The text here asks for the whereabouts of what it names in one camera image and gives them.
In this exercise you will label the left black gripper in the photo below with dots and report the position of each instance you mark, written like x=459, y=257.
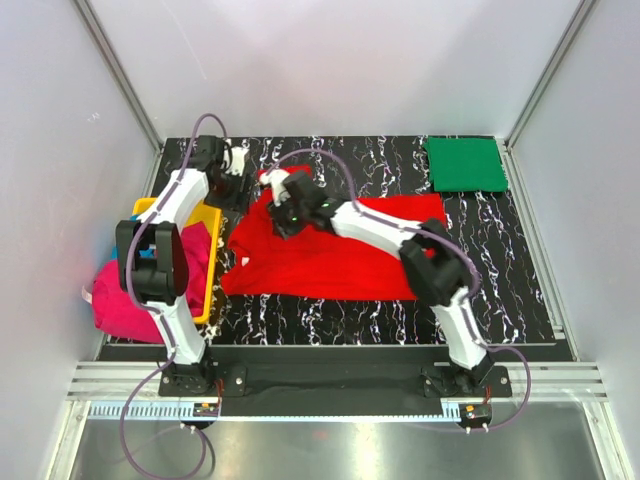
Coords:
x=238, y=202

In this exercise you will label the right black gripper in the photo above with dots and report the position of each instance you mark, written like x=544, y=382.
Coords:
x=277, y=219

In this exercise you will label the red t-shirt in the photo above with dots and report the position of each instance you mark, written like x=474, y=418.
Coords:
x=311, y=264

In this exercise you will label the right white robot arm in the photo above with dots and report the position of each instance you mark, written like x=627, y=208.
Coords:
x=438, y=273

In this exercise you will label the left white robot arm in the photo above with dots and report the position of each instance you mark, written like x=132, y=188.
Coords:
x=152, y=265

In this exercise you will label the yellow plastic bin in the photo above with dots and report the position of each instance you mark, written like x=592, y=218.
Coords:
x=210, y=260

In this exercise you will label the blue t-shirt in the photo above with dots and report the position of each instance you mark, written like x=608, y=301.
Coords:
x=148, y=253

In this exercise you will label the folded green t-shirt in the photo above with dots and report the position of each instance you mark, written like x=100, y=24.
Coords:
x=465, y=164

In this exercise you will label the magenta t-shirt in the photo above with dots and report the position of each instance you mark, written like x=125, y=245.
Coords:
x=116, y=315

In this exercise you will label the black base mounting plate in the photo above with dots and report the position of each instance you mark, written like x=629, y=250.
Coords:
x=357, y=381

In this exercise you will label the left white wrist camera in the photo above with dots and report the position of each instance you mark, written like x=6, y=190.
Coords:
x=234, y=159

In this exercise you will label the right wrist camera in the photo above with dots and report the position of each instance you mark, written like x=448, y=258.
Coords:
x=274, y=180

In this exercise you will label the left aluminium frame post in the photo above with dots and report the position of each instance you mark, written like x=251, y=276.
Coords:
x=107, y=52

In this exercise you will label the aluminium frame post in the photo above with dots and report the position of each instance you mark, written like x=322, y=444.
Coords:
x=580, y=16
x=107, y=52

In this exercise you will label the front aluminium rail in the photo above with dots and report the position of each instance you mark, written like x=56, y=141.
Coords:
x=113, y=390

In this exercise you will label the right aluminium frame post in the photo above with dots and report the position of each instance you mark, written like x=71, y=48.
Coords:
x=580, y=16

